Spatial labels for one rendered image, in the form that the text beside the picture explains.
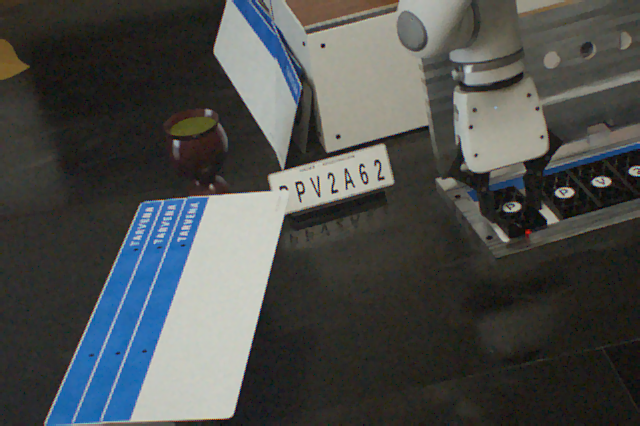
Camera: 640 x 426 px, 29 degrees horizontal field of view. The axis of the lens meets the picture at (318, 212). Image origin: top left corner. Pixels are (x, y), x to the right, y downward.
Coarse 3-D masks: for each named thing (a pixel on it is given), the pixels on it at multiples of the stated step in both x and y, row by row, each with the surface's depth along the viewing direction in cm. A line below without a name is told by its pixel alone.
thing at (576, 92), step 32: (576, 0) 155; (608, 0) 156; (544, 32) 156; (576, 32) 157; (608, 32) 158; (448, 64) 154; (576, 64) 159; (608, 64) 160; (448, 96) 155; (544, 96) 159; (576, 96) 159; (608, 96) 160; (448, 128) 156; (576, 128) 161; (448, 160) 158
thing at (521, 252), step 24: (576, 144) 164; (600, 144) 163; (624, 144) 161; (504, 168) 161; (456, 192) 158; (456, 216) 157; (480, 216) 152; (624, 216) 147; (480, 240) 149; (528, 240) 146; (552, 240) 146; (576, 240) 146; (600, 240) 147; (504, 264) 145; (528, 264) 146
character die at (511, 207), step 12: (492, 192) 155; (504, 192) 154; (516, 192) 154; (504, 204) 151; (516, 204) 151; (528, 204) 151; (504, 216) 149; (516, 216) 149; (528, 216) 148; (540, 216) 148; (504, 228) 147; (516, 228) 146; (528, 228) 147
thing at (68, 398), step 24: (144, 216) 149; (144, 240) 145; (120, 264) 141; (120, 288) 137; (96, 312) 134; (96, 336) 130; (72, 360) 127; (96, 360) 127; (72, 384) 124; (72, 408) 121
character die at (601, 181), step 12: (576, 168) 157; (588, 168) 156; (600, 168) 155; (588, 180) 154; (600, 180) 153; (612, 180) 153; (588, 192) 151; (600, 192) 151; (612, 192) 150; (624, 192) 150; (600, 204) 149; (612, 204) 149
